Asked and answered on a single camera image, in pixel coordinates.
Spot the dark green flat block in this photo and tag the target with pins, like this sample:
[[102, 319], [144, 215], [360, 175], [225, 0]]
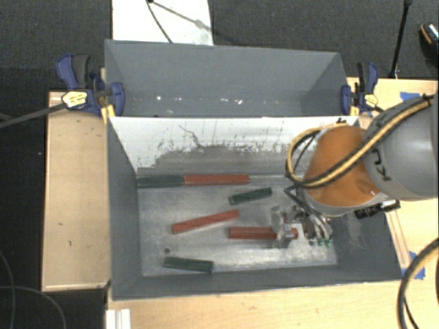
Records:
[[188, 264], [250, 195], [160, 181]]

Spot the red-brown block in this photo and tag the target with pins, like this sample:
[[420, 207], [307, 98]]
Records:
[[216, 179], [252, 233], [205, 220]]

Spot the grey metal bin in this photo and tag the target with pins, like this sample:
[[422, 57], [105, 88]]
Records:
[[212, 81]]

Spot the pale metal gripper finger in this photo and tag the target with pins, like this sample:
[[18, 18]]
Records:
[[284, 239], [281, 216]]

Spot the black cylinder on white bracket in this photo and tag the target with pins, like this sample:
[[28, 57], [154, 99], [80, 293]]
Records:
[[375, 209]]

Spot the pale wood flat board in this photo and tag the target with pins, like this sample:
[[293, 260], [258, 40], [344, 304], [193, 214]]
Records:
[[77, 190]]

